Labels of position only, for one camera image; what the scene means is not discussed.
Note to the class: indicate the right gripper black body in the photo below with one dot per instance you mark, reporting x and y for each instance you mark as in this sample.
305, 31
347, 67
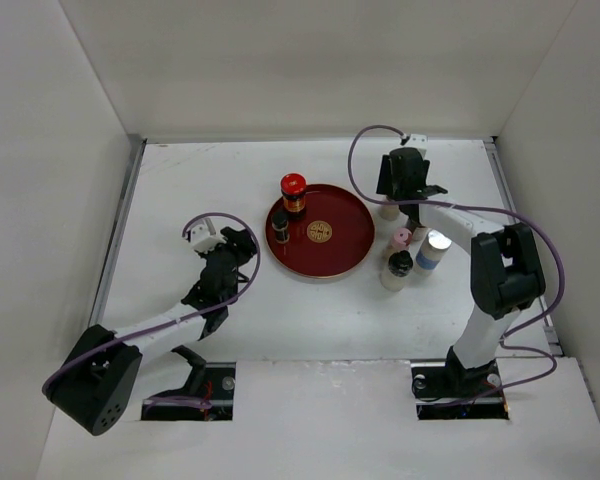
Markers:
388, 185

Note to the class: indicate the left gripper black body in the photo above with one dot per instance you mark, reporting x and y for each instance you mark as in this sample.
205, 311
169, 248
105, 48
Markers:
238, 261

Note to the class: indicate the grey lid white shaker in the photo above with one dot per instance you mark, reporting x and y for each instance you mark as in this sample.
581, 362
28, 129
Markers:
389, 212

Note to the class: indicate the small dark spice bottle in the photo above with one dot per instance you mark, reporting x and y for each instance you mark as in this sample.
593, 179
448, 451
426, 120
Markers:
280, 226

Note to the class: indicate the red lid sauce jar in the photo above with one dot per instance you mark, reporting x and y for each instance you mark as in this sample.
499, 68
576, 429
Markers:
293, 188

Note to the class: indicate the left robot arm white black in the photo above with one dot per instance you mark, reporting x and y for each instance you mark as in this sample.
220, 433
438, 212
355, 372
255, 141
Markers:
95, 383

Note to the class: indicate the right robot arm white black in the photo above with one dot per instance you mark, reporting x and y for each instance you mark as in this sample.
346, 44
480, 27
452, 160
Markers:
506, 275

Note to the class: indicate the pink cap bottle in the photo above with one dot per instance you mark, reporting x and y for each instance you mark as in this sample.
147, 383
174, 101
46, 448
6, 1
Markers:
400, 240

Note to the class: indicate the silver lid blue label bottle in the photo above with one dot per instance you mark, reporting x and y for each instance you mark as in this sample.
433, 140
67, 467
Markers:
432, 250

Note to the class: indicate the black cap white bottle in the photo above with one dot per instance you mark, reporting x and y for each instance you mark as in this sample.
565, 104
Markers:
396, 270

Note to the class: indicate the red round tray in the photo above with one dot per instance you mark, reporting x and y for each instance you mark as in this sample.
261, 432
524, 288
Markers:
333, 237

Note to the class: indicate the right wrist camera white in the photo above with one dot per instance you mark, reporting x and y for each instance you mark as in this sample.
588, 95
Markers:
418, 142

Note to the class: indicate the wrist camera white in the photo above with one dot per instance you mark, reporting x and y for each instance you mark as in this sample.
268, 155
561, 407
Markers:
418, 142
202, 236

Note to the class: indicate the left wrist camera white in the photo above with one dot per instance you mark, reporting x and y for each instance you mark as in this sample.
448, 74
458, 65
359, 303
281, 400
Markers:
202, 236

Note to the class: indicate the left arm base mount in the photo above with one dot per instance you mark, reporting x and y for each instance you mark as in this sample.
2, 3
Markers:
207, 395

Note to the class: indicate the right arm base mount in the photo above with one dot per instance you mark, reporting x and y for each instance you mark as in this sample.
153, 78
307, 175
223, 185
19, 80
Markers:
446, 392

